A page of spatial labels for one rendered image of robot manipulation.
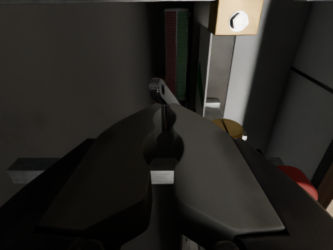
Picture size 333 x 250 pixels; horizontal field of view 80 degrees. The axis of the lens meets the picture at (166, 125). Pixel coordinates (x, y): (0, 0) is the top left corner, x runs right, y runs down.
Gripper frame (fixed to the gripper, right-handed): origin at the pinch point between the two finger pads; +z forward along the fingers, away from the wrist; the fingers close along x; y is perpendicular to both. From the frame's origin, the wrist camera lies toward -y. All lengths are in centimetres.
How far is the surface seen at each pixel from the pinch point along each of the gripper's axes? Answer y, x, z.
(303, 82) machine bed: 9.6, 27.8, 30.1
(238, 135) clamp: 9.9, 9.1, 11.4
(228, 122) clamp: 9.8, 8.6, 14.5
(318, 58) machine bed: 4.2, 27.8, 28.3
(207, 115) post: 12.5, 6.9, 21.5
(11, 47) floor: 14, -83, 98
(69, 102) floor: 46, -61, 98
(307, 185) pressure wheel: 14.8, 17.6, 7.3
